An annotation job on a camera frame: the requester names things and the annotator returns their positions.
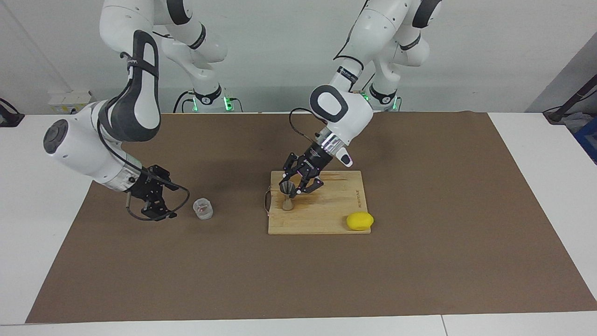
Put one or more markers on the blue crate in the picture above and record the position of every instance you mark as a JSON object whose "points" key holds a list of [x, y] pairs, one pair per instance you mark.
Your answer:
{"points": [[588, 140]]}

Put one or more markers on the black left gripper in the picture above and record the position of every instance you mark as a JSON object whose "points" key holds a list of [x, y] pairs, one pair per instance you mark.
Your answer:
{"points": [[315, 158]]}

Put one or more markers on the steel double jigger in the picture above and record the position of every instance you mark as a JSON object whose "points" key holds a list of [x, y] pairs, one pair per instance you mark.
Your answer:
{"points": [[288, 205]]}

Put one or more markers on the wooden cutting board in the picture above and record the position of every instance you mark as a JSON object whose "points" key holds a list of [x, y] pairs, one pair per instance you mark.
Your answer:
{"points": [[336, 210]]}

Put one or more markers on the white wall socket box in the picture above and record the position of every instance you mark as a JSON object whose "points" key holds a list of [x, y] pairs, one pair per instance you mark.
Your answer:
{"points": [[63, 105]]}

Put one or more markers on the brown table mat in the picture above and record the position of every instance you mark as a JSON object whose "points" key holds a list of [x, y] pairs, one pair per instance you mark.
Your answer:
{"points": [[140, 270]]}

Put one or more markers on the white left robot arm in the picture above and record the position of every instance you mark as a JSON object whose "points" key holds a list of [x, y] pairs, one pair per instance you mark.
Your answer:
{"points": [[350, 112]]}

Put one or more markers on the black tripod stand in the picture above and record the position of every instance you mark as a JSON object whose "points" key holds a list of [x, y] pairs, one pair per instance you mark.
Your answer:
{"points": [[557, 114]]}

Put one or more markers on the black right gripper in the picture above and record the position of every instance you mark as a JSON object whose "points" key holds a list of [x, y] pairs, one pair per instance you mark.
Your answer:
{"points": [[142, 186]]}

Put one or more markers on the yellow lemon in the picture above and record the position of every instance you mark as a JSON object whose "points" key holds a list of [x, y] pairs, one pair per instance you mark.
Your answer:
{"points": [[359, 221]]}

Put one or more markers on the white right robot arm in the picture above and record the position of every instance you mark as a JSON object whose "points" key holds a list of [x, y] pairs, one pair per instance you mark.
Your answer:
{"points": [[79, 144]]}

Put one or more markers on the small clear glass cup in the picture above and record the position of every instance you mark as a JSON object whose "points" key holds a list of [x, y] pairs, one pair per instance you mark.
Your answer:
{"points": [[203, 210]]}

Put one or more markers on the black clamp mount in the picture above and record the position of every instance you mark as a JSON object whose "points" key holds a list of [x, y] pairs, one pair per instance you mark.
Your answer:
{"points": [[9, 119]]}

